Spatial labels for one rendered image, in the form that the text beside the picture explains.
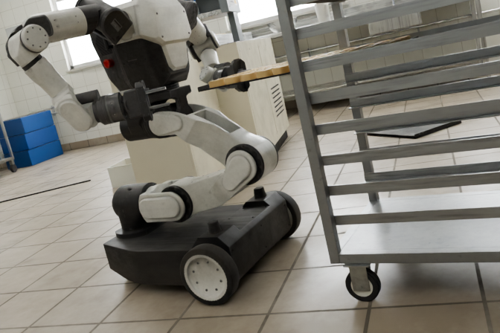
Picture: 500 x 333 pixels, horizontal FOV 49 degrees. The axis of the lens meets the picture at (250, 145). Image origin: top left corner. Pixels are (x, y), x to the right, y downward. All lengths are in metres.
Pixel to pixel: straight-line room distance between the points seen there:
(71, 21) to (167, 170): 1.27
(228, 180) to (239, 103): 1.55
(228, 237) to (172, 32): 0.73
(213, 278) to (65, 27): 0.89
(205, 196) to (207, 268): 0.30
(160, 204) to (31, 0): 6.09
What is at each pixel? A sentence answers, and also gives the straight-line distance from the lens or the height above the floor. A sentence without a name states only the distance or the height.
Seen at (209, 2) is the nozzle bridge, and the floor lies 1.11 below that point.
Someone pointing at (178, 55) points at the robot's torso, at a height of 0.81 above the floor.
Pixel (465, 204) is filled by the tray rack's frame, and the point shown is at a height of 0.15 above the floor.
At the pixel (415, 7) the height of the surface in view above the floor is 0.78.
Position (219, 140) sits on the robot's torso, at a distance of 1.87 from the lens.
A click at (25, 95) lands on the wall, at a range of 8.13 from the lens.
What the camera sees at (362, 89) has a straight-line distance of 1.48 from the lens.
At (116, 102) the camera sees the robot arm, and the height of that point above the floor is 0.71.
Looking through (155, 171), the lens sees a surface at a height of 0.28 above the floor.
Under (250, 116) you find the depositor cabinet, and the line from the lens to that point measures 3.35.
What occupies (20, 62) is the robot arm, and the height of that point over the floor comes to 0.88.
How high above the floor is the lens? 0.77
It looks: 10 degrees down
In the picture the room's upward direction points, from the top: 13 degrees counter-clockwise
